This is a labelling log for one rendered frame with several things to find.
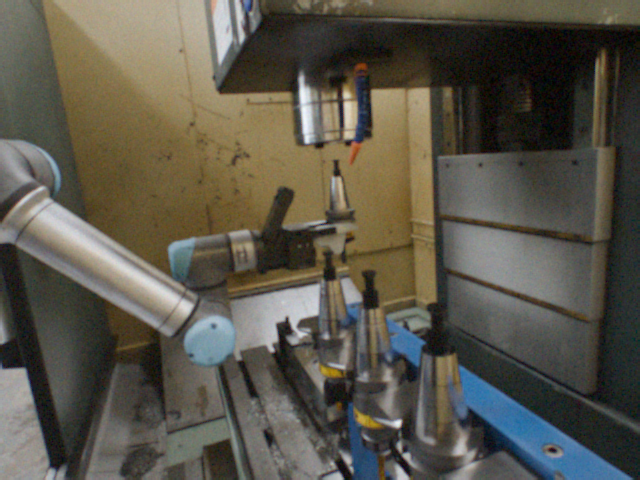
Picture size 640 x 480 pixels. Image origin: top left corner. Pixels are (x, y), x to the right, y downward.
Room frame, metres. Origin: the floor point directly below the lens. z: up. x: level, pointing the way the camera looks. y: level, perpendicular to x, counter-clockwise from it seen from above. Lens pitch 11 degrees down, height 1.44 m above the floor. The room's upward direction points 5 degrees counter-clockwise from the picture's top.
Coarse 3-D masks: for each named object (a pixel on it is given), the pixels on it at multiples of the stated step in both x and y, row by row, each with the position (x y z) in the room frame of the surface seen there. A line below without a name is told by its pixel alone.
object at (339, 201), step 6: (336, 180) 0.82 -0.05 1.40; (342, 180) 0.82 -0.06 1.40; (336, 186) 0.82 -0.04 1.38; (342, 186) 0.82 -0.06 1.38; (330, 192) 0.83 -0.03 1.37; (336, 192) 0.81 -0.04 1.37; (342, 192) 0.81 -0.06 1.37; (330, 198) 0.82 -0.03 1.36; (336, 198) 0.81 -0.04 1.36; (342, 198) 0.81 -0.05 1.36; (330, 204) 0.82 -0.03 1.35; (336, 204) 0.81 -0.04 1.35; (342, 204) 0.81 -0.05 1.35; (348, 204) 0.82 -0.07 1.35; (330, 210) 0.82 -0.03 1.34; (336, 210) 0.81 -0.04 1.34
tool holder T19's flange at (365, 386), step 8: (352, 360) 0.40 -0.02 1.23; (400, 360) 0.39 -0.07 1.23; (344, 368) 0.39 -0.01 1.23; (352, 368) 0.38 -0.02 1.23; (400, 368) 0.38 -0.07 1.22; (352, 376) 0.38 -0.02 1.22; (360, 376) 0.37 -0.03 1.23; (384, 376) 0.36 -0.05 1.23; (392, 376) 0.36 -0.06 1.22; (400, 376) 0.36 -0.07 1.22; (352, 384) 0.38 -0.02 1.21; (360, 384) 0.36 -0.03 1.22; (368, 384) 0.36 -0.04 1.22; (376, 384) 0.36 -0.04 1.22; (384, 384) 0.36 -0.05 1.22; (392, 384) 0.36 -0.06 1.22; (400, 384) 0.36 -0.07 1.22; (360, 392) 0.37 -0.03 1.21; (368, 392) 0.36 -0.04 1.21; (376, 392) 0.36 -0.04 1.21; (360, 400) 0.36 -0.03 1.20
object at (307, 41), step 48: (288, 0) 0.47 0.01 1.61; (336, 0) 0.49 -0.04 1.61; (384, 0) 0.51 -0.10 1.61; (432, 0) 0.53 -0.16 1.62; (480, 0) 0.55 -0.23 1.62; (528, 0) 0.58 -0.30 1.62; (576, 0) 0.61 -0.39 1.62; (624, 0) 0.64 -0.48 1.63; (240, 48) 0.59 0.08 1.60; (288, 48) 0.58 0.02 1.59; (336, 48) 0.60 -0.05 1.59; (384, 48) 0.62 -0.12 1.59; (432, 48) 0.65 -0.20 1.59; (480, 48) 0.68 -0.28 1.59; (528, 48) 0.71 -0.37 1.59; (576, 48) 0.74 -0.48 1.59
